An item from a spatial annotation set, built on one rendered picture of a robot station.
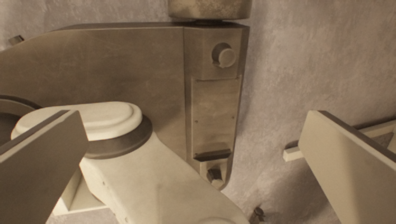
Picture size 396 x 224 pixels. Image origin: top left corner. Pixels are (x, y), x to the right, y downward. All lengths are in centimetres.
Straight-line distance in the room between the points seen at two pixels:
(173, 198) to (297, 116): 76
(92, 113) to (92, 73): 13
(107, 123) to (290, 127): 78
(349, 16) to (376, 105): 51
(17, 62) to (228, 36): 42
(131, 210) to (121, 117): 15
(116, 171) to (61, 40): 28
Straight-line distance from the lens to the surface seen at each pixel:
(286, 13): 74
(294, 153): 100
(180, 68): 47
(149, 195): 28
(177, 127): 53
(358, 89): 110
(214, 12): 43
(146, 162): 33
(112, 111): 38
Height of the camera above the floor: 61
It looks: 58 degrees down
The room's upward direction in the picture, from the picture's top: 156 degrees clockwise
